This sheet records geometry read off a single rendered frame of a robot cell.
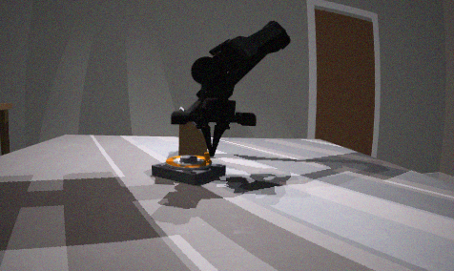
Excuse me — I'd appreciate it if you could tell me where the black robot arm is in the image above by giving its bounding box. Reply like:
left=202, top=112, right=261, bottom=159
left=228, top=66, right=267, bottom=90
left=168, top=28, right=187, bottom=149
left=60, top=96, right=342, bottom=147
left=184, top=20, right=291, bottom=124

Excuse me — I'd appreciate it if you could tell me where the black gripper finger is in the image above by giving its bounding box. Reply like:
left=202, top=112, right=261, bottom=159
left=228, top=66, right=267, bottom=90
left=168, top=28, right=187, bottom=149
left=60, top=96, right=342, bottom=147
left=196, top=125, right=212, bottom=156
left=212, top=125, right=230, bottom=156

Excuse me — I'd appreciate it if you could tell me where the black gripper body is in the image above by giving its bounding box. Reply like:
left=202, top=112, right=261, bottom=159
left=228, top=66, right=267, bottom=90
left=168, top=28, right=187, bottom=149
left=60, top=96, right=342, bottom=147
left=171, top=87, right=257, bottom=127

